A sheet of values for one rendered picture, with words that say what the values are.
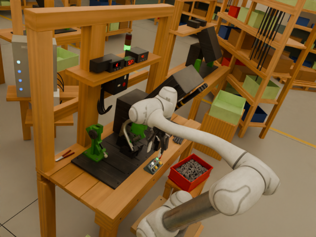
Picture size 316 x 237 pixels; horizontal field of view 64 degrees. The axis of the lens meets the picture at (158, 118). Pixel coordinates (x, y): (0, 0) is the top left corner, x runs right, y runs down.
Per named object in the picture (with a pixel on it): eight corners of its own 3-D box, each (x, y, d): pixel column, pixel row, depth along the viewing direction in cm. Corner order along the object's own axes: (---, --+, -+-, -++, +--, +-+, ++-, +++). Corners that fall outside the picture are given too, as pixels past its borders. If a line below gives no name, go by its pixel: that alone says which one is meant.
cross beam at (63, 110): (147, 78, 273) (148, 70, 269) (45, 126, 171) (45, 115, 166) (143, 77, 275) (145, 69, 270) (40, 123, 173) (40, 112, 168)
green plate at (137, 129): (146, 135, 208) (154, 112, 202) (141, 137, 201) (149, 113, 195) (134, 129, 212) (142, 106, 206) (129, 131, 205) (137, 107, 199)
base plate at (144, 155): (182, 127, 262) (182, 125, 261) (115, 190, 176) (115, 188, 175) (147, 111, 276) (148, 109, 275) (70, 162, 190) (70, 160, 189)
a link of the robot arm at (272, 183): (253, 146, 112) (238, 156, 103) (291, 173, 103) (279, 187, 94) (240, 166, 119) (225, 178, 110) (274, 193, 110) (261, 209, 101)
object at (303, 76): (304, 81, 806) (311, 67, 783) (322, 92, 741) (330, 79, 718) (272, 76, 776) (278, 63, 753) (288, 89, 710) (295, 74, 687)
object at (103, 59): (111, 68, 180) (112, 59, 177) (97, 73, 169) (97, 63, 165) (103, 65, 183) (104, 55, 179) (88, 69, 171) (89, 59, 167)
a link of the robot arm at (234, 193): (168, 233, 150) (141, 256, 135) (154, 209, 153) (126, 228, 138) (276, 192, 96) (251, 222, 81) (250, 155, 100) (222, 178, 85)
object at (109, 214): (198, 135, 280) (201, 123, 272) (110, 234, 162) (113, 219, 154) (186, 129, 285) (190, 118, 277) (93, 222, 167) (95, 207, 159)
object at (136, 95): (146, 126, 247) (153, 95, 230) (128, 139, 223) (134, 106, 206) (131, 118, 253) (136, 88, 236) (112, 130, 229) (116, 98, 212)
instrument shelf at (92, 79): (161, 60, 234) (161, 56, 232) (92, 87, 163) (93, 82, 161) (138, 52, 243) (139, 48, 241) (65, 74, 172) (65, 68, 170)
